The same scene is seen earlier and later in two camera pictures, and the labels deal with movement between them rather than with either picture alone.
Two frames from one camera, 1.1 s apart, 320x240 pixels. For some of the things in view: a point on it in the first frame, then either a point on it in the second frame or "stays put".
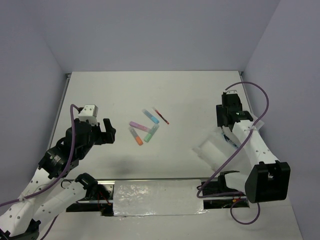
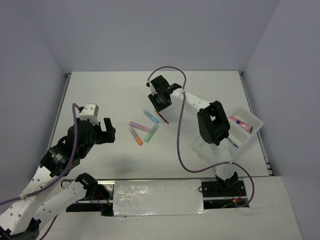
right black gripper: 220,111 to 152,97
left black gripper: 107,137 stays put
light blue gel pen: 231,142 stays put
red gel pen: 160,115 stays put
